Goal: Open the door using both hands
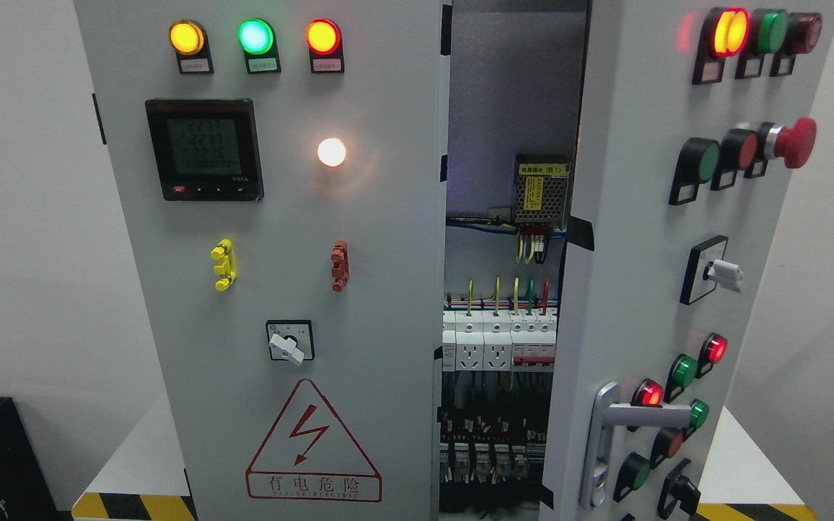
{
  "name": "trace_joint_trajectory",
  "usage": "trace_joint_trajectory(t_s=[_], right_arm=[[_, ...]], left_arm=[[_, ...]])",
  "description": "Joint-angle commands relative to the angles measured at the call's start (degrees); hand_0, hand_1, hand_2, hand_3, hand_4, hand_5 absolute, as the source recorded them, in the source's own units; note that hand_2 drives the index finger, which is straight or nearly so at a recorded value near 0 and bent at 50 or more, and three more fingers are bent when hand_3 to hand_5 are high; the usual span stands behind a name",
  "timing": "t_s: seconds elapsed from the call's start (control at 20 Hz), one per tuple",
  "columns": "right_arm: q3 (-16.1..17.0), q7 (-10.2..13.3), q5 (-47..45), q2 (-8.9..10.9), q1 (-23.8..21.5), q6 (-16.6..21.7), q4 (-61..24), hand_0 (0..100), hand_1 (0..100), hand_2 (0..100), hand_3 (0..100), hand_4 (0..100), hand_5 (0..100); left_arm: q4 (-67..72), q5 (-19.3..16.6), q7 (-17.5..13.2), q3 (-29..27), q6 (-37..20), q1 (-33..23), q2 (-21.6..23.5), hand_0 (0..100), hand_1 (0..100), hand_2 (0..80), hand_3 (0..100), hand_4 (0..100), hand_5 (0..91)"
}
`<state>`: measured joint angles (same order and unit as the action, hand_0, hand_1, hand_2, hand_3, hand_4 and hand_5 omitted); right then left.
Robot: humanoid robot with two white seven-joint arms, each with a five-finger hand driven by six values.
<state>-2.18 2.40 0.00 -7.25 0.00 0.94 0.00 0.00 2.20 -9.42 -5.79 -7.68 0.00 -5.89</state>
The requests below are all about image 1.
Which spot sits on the black digital power meter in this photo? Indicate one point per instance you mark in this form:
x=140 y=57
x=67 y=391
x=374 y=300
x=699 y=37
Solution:
x=206 y=149

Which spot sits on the red terminal post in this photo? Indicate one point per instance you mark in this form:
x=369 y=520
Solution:
x=340 y=270

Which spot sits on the white indicator light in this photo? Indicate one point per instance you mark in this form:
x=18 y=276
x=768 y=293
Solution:
x=331 y=152

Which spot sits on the white rotary switch right door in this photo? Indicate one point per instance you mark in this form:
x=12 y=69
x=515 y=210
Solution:
x=707 y=270

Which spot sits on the grey cabinet door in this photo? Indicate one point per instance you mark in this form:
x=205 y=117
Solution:
x=668 y=157
x=383 y=94

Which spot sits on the silver door lever handle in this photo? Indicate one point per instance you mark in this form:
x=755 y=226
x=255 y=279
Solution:
x=608 y=412

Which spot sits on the yellow terminal post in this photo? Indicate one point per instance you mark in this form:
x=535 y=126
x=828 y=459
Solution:
x=224 y=266

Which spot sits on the red emergency stop button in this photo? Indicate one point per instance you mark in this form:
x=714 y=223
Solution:
x=793 y=143

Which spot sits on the yellow indicator light left door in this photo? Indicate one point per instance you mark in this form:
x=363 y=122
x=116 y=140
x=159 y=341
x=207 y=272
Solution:
x=187 y=37

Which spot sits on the red indicator light left door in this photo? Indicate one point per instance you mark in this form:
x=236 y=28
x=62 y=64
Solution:
x=323 y=37

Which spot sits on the green indicator light left door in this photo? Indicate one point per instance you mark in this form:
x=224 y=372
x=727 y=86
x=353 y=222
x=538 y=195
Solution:
x=256 y=36

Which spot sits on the white rotary selector switch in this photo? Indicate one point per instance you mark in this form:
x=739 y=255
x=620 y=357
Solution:
x=290 y=340

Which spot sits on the red electric warning sticker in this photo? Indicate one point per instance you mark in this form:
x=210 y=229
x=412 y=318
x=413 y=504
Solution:
x=310 y=454

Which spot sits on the metal mesh power supply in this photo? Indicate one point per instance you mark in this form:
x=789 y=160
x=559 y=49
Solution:
x=541 y=185

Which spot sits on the white socket breaker row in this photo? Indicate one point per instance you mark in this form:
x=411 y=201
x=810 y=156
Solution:
x=484 y=340

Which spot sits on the relay terminal row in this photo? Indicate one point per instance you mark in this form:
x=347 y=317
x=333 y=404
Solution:
x=477 y=449

